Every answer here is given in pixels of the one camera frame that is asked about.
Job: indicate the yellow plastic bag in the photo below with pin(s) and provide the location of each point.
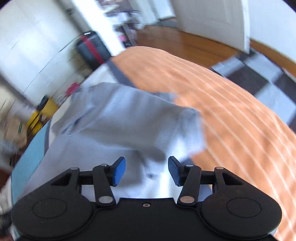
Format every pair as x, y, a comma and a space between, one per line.
34, 122

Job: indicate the white door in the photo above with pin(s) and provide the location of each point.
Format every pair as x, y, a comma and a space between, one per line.
208, 20

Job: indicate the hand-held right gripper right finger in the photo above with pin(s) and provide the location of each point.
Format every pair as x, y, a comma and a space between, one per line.
175, 171

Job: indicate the pink slipper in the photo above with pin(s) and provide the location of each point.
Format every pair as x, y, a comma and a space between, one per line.
69, 90
76, 87

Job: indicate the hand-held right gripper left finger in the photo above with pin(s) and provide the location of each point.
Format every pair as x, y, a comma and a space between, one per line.
119, 171

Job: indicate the white wardrobe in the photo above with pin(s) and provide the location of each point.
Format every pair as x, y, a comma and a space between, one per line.
39, 39

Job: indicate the yellow bin with black liner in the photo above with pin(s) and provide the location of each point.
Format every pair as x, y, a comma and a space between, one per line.
47, 105

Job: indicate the black suitcase with red trim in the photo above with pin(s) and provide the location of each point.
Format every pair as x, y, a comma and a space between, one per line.
92, 49

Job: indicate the brown paper bag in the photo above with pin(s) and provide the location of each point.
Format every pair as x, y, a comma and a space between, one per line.
16, 132

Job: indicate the metal storage rack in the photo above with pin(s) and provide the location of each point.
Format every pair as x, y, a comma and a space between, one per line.
126, 27

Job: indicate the grey knit shirt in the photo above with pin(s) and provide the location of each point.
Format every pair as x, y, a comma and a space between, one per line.
120, 125

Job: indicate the checkered floor rug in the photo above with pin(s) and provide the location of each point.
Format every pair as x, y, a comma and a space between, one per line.
254, 76

